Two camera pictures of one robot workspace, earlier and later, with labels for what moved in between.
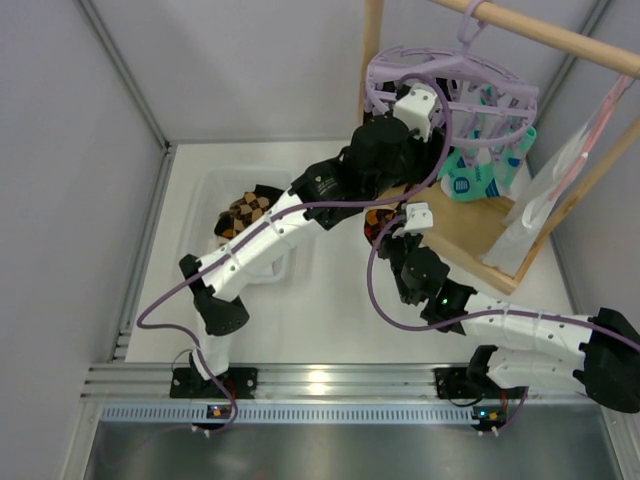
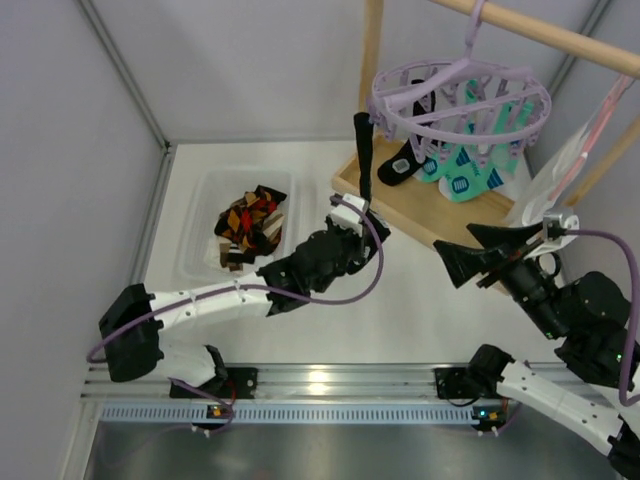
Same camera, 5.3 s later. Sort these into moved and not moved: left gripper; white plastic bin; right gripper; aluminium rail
Moved: left gripper; right gripper
Not moved: white plastic bin; aluminium rail
